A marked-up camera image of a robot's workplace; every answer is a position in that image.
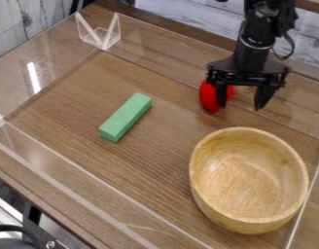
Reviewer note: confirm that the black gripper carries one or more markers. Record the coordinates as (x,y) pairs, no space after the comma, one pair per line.
(225,72)

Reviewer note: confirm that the black table leg bracket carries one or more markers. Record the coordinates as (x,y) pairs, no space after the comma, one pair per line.
(43,239)

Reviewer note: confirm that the wooden bowl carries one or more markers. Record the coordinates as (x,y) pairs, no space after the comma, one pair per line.
(249,179)

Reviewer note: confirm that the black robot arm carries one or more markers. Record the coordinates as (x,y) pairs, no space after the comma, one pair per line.
(269,20)

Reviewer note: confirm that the red plush strawberry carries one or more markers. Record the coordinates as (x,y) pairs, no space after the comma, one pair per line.
(207,96)

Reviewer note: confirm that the clear acrylic tray walls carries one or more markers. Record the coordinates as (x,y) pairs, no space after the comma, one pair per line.
(121,193)

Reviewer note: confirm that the green rectangular block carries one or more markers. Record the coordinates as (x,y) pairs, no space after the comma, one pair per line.
(126,116)

